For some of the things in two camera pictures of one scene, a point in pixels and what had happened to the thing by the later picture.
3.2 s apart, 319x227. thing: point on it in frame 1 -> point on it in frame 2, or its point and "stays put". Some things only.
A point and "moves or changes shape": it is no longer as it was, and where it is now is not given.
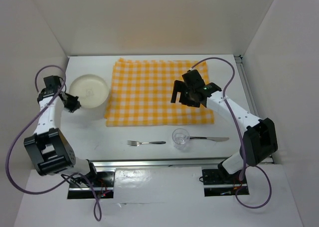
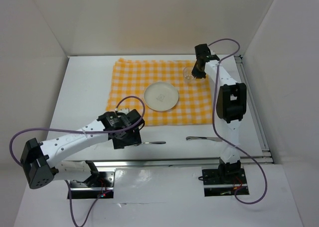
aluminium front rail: [214, 162] stays put
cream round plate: [92, 90] -> [161, 96]
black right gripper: [180, 86] -> [196, 74]
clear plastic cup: [180, 137] moves or changes shape
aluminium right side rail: [248, 89] stays put
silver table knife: [216, 139] stays put
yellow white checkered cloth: [140, 95] stays put
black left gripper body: [71, 101] -> [129, 138]
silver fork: [136, 143] stays put
